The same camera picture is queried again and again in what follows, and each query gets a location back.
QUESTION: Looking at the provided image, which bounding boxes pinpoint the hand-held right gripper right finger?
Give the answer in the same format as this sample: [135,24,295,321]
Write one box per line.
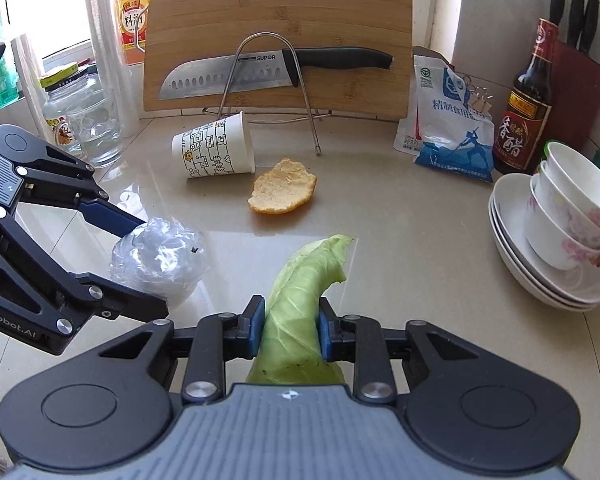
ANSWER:
[316,298,483,403]

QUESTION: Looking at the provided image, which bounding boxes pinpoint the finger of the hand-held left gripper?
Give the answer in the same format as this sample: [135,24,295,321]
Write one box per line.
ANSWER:
[0,210,170,338]
[0,141,147,238]

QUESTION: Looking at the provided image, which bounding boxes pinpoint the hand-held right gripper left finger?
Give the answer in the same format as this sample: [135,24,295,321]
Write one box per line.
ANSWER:
[100,295,267,406]

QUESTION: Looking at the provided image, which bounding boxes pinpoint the clear plastic wrap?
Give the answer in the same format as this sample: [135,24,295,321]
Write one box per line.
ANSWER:
[109,217,212,311]

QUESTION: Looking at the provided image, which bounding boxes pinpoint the green cabbage leaf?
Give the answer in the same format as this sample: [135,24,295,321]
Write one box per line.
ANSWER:
[245,234,355,386]

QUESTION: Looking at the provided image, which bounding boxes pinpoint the clear glass jar with lid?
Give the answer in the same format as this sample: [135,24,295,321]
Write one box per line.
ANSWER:
[40,61,123,168]

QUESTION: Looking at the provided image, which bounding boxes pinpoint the printed paper cup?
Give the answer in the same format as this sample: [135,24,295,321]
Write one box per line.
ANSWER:
[171,111,257,180]

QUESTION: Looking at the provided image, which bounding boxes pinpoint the orange peel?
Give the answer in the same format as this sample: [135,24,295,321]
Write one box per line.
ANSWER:
[247,157,318,215]

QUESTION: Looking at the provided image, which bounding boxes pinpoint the orange plastic bottle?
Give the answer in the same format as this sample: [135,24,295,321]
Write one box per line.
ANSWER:
[116,0,153,66]

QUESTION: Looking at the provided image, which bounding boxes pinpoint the white floral plate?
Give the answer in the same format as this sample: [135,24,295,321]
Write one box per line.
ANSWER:
[490,200,600,309]
[495,220,600,314]

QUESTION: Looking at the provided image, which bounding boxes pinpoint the stacked white plates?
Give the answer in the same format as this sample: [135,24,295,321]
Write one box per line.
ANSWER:
[488,172,600,302]

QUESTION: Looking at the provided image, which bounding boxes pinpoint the white and blue salt bag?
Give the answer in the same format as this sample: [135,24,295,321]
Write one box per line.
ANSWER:
[394,46,496,183]

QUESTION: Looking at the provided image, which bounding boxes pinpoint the white floral bowl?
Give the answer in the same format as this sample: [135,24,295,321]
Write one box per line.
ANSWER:
[545,141,600,235]
[525,175,600,271]
[536,160,600,252]

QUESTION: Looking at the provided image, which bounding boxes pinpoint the bamboo cutting board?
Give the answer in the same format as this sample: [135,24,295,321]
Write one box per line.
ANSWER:
[142,0,415,122]

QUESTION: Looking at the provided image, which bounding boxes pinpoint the binder clips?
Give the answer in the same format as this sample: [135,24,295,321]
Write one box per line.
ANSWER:
[462,75,493,116]

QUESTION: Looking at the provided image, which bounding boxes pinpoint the dark vinegar bottle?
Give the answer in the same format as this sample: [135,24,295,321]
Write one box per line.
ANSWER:
[492,17,560,176]

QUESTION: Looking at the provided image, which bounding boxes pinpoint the dark red knife block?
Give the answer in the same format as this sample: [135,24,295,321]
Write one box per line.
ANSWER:
[542,40,600,151]

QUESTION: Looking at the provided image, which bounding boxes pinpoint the black-handled kitchen knife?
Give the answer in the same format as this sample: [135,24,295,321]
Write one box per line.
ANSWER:
[159,46,395,102]

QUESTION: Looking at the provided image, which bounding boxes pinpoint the metal wire rack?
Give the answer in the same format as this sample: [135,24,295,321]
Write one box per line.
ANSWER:
[202,32,331,157]

